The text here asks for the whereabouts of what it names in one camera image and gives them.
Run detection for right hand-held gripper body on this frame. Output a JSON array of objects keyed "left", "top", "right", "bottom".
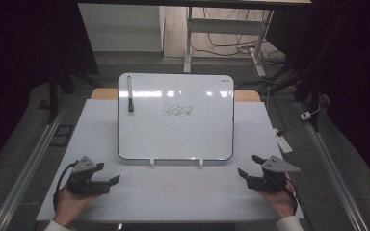
[{"left": 246, "top": 155, "right": 302, "bottom": 193}]

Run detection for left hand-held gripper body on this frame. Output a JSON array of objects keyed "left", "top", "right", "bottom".
[{"left": 66, "top": 156, "right": 111, "bottom": 196}]

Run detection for person's right hand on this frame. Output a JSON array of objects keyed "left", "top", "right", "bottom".
[{"left": 258, "top": 173, "right": 299, "bottom": 221}]

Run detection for person's left hand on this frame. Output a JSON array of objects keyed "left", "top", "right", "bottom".
[{"left": 53, "top": 187, "right": 100, "bottom": 226}]

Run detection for white power strip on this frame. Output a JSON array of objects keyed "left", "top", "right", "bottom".
[{"left": 273, "top": 128, "right": 294, "bottom": 154}]

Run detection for person's right white sleeve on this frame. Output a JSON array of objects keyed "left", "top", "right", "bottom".
[{"left": 275, "top": 215, "right": 305, "bottom": 231}]

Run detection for person's white sleeve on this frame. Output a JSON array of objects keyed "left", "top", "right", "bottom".
[
  {"left": 275, "top": 215, "right": 305, "bottom": 231},
  {"left": 42, "top": 219, "right": 76, "bottom": 231}
]

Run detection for person's left white sleeve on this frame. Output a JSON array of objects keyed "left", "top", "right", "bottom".
[{"left": 42, "top": 219, "right": 76, "bottom": 231}]

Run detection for white table mat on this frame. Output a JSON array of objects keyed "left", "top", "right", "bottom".
[{"left": 36, "top": 98, "right": 304, "bottom": 223}]

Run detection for wooden table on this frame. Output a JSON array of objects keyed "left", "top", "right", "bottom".
[{"left": 90, "top": 88, "right": 262, "bottom": 103}]

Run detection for white whiteboard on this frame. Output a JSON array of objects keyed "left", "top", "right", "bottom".
[{"left": 117, "top": 72, "right": 235, "bottom": 162}]

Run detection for white marker with black cap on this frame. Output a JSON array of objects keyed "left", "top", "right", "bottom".
[{"left": 126, "top": 75, "right": 135, "bottom": 114}]

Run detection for black metal stand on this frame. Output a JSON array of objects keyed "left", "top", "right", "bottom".
[
  {"left": 38, "top": 64, "right": 104, "bottom": 124},
  {"left": 258, "top": 64, "right": 331, "bottom": 133}
]

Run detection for white cabinet panel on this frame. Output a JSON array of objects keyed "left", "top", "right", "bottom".
[{"left": 77, "top": 3, "right": 166, "bottom": 52}]

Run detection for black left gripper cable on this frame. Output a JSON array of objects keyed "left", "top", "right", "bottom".
[{"left": 52, "top": 162, "right": 78, "bottom": 213}]

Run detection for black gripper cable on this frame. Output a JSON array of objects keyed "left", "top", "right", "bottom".
[
  {"left": 52, "top": 162, "right": 78, "bottom": 213},
  {"left": 282, "top": 179, "right": 300, "bottom": 216}
]

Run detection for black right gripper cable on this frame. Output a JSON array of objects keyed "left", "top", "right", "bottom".
[{"left": 282, "top": 179, "right": 300, "bottom": 216}]

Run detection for aluminium rail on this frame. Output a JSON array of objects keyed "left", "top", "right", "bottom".
[
  {"left": 0, "top": 105, "right": 68, "bottom": 231},
  {"left": 297, "top": 102, "right": 370, "bottom": 231}
]

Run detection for black floor cables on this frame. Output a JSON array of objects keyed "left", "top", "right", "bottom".
[{"left": 191, "top": 8, "right": 287, "bottom": 65}]

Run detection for white desk frame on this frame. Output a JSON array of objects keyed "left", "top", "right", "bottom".
[{"left": 183, "top": 6, "right": 275, "bottom": 78}]

